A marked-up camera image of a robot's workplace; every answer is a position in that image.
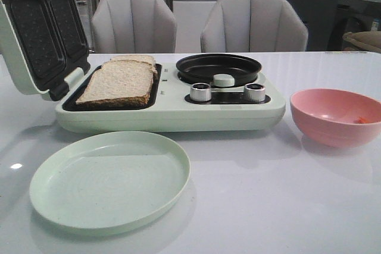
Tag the left grey upholstered chair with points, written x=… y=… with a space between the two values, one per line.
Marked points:
x=133 y=26

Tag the white bread slice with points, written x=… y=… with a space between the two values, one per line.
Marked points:
x=140 y=58
x=120 y=83

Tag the left silver control knob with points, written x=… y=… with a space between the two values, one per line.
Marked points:
x=200 y=92

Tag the right silver control knob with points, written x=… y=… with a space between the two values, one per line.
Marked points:
x=254 y=92

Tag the mint green breakfast maker lid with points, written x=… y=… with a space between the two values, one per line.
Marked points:
x=44 y=46

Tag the pink plastic bowl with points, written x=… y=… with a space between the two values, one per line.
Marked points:
x=327 y=116

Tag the mint green breakfast maker base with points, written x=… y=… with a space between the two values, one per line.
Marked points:
x=172 y=111

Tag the right grey upholstered chair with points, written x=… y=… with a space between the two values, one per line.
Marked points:
x=253 y=26

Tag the silver control knob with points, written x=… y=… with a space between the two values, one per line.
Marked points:
x=254 y=92
x=200 y=92

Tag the mint green round plate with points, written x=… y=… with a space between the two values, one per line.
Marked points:
x=110 y=183

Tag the orange shrimp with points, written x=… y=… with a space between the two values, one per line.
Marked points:
x=361 y=120

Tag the black round frying pan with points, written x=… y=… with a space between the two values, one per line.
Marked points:
x=201 y=68

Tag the dark washing machine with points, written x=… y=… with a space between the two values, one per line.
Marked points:
x=353 y=16

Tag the grey upholstered chair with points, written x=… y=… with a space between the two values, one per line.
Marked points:
x=253 y=26
x=133 y=26

